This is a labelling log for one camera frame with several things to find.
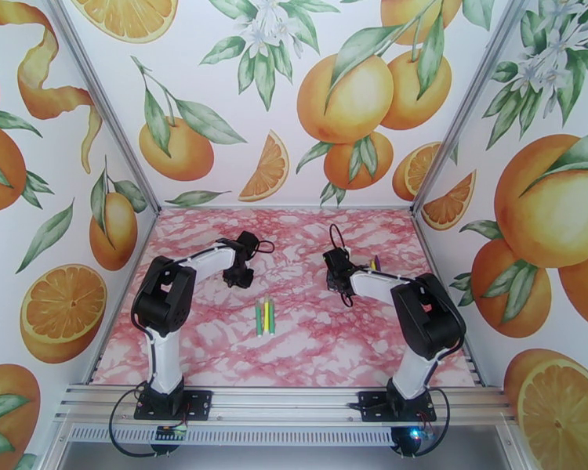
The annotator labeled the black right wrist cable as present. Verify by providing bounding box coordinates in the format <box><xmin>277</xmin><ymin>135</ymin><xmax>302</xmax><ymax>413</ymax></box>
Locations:
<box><xmin>328</xmin><ymin>222</ymin><xmax>356</xmax><ymax>309</ymax></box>

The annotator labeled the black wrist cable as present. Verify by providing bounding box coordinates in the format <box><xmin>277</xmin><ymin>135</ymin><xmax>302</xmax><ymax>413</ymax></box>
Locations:
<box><xmin>252</xmin><ymin>239</ymin><xmax>277</xmax><ymax>262</ymax></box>
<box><xmin>328</xmin><ymin>222</ymin><xmax>356</xmax><ymax>309</ymax></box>

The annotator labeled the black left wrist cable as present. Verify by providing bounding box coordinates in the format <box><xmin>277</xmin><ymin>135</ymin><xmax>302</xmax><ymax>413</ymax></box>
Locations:
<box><xmin>252</xmin><ymin>239</ymin><xmax>277</xmax><ymax>262</ymax></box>

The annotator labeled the grey table side rail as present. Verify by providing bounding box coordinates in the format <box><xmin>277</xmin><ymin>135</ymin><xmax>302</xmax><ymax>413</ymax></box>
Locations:
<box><xmin>412</xmin><ymin>210</ymin><xmax>485</xmax><ymax>386</ymax></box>
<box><xmin>84</xmin><ymin>208</ymin><xmax>162</xmax><ymax>386</ymax></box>

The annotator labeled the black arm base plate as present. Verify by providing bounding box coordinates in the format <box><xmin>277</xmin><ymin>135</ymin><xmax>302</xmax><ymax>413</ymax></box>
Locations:
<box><xmin>133</xmin><ymin>389</ymin><xmax>213</xmax><ymax>421</ymax></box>
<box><xmin>358</xmin><ymin>391</ymin><xmax>437</xmax><ymax>423</ymax></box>

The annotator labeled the aluminium mounting rail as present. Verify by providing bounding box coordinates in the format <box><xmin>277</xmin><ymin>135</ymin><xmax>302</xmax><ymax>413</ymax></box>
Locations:
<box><xmin>53</xmin><ymin>382</ymin><xmax>518</xmax><ymax>425</ymax></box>

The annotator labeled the perforated metal cable tray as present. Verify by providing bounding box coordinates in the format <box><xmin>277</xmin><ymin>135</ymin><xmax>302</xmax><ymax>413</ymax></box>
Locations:
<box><xmin>67</xmin><ymin>424</ymin><xmax>398</xmax><ymax>447</ymax></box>

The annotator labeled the black base cable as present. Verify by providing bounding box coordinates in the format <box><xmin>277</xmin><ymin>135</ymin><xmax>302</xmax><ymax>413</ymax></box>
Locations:
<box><xmin>107</xmin><ymin>390</ymin><xmax>187</xmax><ymax>459</ymax></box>
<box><xmin>391</xmin><ymin>389</ymin><xmax>452</xmax><ymax>459</ymax></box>

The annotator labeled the aluminium frame post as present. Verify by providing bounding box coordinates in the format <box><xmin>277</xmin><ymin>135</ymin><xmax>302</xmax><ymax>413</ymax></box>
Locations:
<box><xmin>410</xmin><ymin>0</ymin><xmax>532</xmax><ymax>215</ymax></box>
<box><xmin>42</xmin><ymin>0</ymin><xmax>162</xmax><ymax>214</ymax></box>

